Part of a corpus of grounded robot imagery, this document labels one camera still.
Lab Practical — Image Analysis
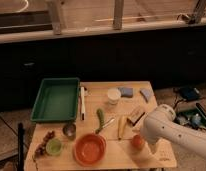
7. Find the red apple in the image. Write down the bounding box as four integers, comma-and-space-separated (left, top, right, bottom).
131, 134, 145, 150

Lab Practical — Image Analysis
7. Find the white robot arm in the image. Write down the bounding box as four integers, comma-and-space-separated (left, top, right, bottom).
140, 104, 206, 159

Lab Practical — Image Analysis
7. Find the white paper cup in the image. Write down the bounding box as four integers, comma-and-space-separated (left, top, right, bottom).
107, 88, 121, 105

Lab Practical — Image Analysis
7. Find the small metal cup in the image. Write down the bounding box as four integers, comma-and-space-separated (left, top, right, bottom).
63, 123, 76, 140

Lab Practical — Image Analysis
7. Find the small green cup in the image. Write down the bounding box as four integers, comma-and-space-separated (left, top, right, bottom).
46, 138, 62, 156

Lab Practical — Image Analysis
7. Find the wooden block brush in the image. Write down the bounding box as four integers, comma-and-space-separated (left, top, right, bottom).
127, 107, 145, 126

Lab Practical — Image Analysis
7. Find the yellow banana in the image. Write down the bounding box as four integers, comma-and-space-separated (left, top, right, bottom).
118, 116, 127, 140

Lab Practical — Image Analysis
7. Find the green box of items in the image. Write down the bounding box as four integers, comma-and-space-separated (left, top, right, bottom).
174, 103, 206, 130

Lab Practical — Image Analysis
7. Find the blue sponge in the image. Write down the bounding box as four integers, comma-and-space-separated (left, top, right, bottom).
119, 87, 133, 98

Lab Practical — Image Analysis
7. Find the black device on floor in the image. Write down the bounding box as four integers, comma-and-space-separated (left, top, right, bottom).
178, 87, 200, 101

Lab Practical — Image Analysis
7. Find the orange plastic bowl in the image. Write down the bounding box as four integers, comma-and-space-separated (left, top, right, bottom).
73, 133, 106, 166

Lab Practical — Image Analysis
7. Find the white marker pen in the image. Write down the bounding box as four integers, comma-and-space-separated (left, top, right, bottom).
80, 87, 86, 121

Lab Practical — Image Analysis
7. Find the green plastic tray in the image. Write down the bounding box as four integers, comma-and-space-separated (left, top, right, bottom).
31, 78, 80, 123

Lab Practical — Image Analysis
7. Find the dark grape bunch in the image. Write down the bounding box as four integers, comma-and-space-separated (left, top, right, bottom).
34, 131, 55, 158

